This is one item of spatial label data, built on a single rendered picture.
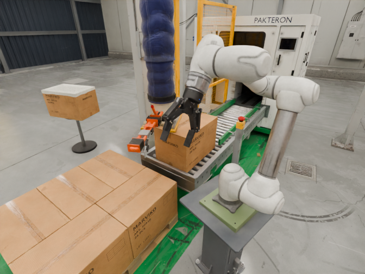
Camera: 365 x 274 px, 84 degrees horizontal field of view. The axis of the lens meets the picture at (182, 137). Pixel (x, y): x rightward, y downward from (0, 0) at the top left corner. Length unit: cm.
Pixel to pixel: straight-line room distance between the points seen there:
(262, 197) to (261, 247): 111
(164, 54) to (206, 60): 81
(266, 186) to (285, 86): 53
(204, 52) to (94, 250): 136
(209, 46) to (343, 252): 226
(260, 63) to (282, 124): 57
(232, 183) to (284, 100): 55
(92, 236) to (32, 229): 45
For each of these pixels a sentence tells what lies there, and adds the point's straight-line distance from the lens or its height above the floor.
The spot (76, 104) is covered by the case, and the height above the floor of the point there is 87.
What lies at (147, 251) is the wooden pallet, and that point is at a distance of 213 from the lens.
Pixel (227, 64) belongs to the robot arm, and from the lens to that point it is 69.
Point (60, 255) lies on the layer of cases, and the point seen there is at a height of 54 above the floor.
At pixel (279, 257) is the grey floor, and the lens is 228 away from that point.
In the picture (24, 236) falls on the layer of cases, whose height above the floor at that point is 54.
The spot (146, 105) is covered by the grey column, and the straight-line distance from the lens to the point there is 298.
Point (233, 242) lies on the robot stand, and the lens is 131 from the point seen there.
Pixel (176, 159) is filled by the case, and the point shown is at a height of 68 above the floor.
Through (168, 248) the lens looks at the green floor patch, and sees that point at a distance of 215.
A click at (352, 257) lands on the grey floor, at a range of 260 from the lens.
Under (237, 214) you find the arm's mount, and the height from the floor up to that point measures 79.
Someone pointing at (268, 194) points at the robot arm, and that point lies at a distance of 121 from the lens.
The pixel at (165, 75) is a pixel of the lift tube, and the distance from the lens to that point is 155.
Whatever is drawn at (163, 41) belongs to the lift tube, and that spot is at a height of 173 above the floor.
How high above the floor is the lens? 182
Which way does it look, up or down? 29 degrees down
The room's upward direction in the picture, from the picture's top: straight up
